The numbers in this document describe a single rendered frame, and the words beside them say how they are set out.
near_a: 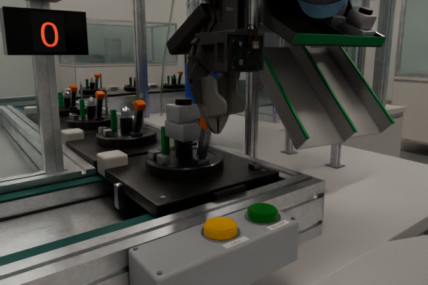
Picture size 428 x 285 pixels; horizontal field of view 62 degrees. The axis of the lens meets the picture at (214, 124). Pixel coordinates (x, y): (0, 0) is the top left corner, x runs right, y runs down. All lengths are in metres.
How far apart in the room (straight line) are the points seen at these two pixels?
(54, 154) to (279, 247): 0.43
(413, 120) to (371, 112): 3.86
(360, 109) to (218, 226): 0.58
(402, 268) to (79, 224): 0.49
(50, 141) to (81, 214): 0.15
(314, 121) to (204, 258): 0.47
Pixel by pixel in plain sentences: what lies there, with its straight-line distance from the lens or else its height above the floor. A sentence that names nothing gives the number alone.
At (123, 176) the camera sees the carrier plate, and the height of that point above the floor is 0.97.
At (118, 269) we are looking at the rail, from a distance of 0.45.
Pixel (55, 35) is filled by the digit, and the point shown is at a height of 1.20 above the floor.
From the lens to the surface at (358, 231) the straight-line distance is 0.71.
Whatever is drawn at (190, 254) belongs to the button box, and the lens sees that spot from 0.41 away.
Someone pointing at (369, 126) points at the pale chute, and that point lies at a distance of 0.91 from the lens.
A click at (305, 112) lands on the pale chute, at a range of 0.79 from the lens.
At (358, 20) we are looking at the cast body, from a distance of 0.87.
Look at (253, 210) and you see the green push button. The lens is 0.48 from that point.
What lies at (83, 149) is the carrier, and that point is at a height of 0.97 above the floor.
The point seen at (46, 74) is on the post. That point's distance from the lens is 0.68.
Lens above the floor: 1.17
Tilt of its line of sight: 11 degrees down
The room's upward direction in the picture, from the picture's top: straight up
